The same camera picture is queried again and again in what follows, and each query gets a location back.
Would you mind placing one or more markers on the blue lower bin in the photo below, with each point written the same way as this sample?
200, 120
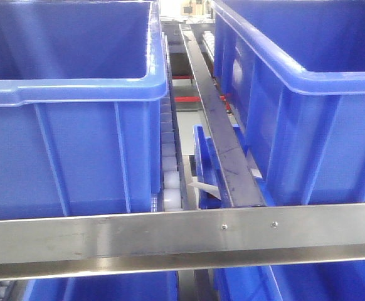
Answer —
208, 170

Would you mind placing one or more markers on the white roller track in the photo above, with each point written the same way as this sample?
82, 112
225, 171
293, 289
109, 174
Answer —
169, 198

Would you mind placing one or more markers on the blue bin left neighbour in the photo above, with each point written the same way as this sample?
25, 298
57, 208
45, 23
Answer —
81, 84

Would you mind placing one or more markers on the blue target bin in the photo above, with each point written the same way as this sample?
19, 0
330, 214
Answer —
294, 75

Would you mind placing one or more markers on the dark steel divider rail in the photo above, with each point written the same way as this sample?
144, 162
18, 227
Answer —
241, 186

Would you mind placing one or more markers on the steel front rail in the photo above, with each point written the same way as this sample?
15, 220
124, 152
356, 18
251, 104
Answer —
185, 240

